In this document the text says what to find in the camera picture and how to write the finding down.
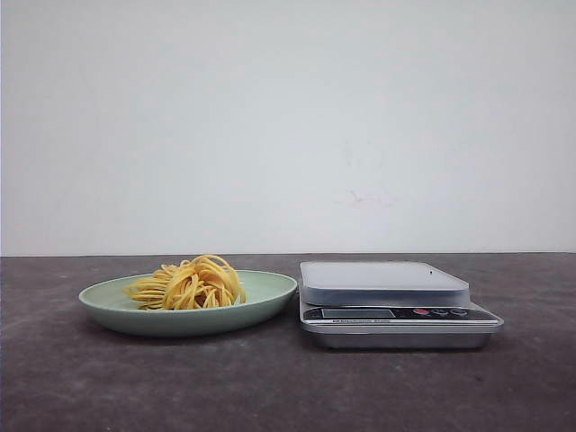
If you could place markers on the silver digital kitchen scale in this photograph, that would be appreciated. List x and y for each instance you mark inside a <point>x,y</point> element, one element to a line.
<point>392,304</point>

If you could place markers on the yellow vermicelli noodle bundle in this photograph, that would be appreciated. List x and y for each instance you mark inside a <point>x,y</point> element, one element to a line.
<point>204,282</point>

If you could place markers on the light green round plate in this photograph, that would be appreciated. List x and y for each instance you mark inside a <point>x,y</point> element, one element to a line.
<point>267,294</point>

